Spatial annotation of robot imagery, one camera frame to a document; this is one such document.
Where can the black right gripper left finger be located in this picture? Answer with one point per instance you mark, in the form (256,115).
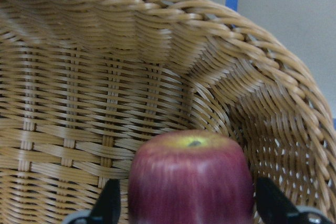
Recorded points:
(107,208)

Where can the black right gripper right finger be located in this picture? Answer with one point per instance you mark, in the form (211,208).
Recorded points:
(272,205)

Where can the red apple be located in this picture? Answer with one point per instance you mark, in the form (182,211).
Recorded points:
(191,176)

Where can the brown wicker basket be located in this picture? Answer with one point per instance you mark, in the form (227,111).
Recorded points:
(85,82)

